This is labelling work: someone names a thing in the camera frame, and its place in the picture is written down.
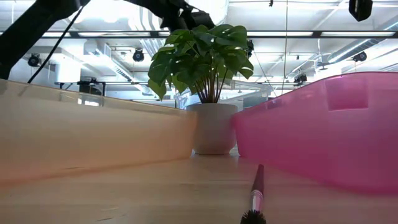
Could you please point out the orange translucent plastic bin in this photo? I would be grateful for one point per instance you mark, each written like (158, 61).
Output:
(93, 140)

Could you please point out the black ceiling spotlight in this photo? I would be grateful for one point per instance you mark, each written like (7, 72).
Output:
(250, 46)
(300, 79)
(34, 60)
(138, 56)
(360, 56)

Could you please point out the pink translucent plastic bin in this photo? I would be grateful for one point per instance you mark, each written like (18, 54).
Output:
(311, 140)

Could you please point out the thin metal hanging rod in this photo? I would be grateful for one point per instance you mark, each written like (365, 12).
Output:
(285, 56)

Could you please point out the white plant pot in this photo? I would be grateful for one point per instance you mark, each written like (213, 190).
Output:
(213, 130)

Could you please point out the black overhead beam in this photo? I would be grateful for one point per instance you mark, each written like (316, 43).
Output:
(280, 37)

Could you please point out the green artificial monstera plant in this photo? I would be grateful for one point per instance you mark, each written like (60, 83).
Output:
(199, 62)

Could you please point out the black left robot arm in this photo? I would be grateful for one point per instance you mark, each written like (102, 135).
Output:
(18, 40)

